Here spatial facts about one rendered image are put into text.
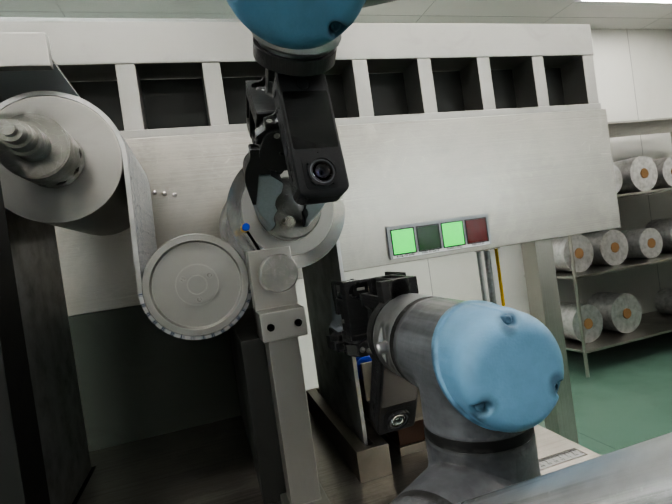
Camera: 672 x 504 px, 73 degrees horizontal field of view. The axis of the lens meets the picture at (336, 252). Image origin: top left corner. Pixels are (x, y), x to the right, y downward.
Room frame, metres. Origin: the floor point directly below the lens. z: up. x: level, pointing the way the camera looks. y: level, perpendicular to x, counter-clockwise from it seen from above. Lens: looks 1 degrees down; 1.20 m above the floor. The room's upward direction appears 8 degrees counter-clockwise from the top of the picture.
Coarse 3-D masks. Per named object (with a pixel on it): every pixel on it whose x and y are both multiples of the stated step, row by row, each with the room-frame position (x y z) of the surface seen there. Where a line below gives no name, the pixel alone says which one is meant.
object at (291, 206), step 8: (288, 184) 0.54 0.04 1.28; (288, 192) 0.54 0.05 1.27; (280, 200) 0.54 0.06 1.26; (288, 200) 0.54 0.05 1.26; (280, 208) 0.54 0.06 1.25; (288, 208) 0.54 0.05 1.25; (296, 208) 0.54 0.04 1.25; (280, 216) 0.53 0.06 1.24; (296, 216) 0.54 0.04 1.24; (296, 224) 0.54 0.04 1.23; (312, 224) 0.54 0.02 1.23; (272, 232) 0.53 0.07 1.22; (280, 232) 0.53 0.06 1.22; (288, 232) 0.54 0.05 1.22; (296, 232) 0.54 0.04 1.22; (304, 232) 0.54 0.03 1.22
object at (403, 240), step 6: (396, 234) 0.95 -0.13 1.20; (402, 234) 0.95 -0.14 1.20; (408, 234) 0.96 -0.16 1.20; (396, 240) 0.95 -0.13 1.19; (402, 240) 0.95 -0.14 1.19; (408, 240) 0.96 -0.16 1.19; (396, 246) 0.95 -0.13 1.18; (402, 246) 0.95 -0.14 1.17; (408, 246) 0.95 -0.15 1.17; (414, 246) 0.96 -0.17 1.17; (396, 252) 0.95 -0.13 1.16; (402, 252) 0.95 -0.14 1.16
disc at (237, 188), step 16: (240, 176) 0.54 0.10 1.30; (240, 192) 0.54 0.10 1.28; (240, 208) 0.54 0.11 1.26; (336, 208) 0.57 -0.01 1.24; (240, 224) 0.54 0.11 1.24; (336, 224) 0.57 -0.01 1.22; (240, 240) 0.54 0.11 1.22; (288, 240) 0.56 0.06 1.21; (336, 240) 0.57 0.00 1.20; (304, 256) 0.56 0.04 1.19; (320, 256) 0.57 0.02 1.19
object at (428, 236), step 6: (420, 228) 0.96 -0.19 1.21; (426, 228) 0.97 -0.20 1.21; (432, 228) 0.97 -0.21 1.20; (420, 234) 0.96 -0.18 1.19; (426, 234) 0.97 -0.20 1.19; (432, 234) 0.97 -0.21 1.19; (438, 234) 0.98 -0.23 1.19; (420, 240) 0.96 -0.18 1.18; (426, 240) 0.97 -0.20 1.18; (432, 240) 0.97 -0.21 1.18; (438, 240) 0.98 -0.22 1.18; (420, 246) 0.96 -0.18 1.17; (426, 246) 0.97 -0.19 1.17; (432, 246) 0.97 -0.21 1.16; (438, 246) 0.97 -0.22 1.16
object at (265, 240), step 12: (252, 204) 0.54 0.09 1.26; (324, 204) 0.57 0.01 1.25; (252, 216) 0.54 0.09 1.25; (324, 216) 0.56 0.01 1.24; (252, 228) 0.54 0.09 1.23; (324, 228) 0.56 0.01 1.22; (264, 240) 0.54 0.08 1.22; (276, 240) 0.55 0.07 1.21; (300, 240) 0.56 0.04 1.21; (312, 240) 0.56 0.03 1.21; (300, 252) 0.55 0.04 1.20
